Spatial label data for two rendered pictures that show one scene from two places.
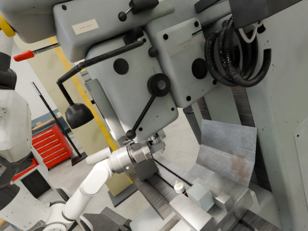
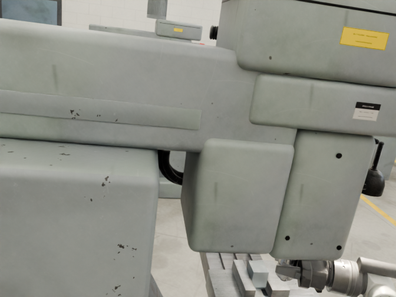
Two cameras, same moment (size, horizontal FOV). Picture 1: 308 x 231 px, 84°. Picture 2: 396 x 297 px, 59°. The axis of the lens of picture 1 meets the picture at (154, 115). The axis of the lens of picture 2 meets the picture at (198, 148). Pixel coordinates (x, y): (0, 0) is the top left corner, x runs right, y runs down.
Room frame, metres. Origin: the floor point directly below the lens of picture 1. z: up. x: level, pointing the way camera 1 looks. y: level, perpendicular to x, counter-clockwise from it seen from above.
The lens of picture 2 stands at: (1.45, -0.06, 1.78)
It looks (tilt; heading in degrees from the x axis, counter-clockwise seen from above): 18 degrees down; 192
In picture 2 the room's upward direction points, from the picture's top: 8 degrees clockwise
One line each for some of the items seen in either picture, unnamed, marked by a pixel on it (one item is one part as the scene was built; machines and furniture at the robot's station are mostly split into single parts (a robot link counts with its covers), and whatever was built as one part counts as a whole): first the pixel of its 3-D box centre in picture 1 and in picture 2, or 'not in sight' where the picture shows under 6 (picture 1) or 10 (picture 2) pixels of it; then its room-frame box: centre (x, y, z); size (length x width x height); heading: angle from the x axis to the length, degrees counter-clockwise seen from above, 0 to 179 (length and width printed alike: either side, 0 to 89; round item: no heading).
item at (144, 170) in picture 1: (137, 155); not in sight; (0.94, 0.19, 1.06); 0.22 x 0.12 x 0.20; 16
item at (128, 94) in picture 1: (131, 88); (304, 183); (0.62, 0.03, 1.47); 0.21 x 0.19 x 0.32; 22
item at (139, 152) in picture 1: (135, 154); (322, 273); (0.61, 0.13, 1.23); 0.13 x 0.12 x 0.10; 3
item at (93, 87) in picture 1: (105, 110); not in sight; (0.57, 0.14, 1.45); 0.04 x 0.04 x 0.21; 22
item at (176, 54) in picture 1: (172, 68); (228, 178); (0.69, -0.14, 1.47); 0.24 x 0.19 x 0.26; 22
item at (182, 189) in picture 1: (180, 191); not in sight; (0.58, 0.03, 1.01); 0.04 x 0.04 x 0.11
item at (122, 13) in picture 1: (136, 8); not in sight; (0.51, -0.07, 1.66); 0.12 x 0.04 x 0.04; 112
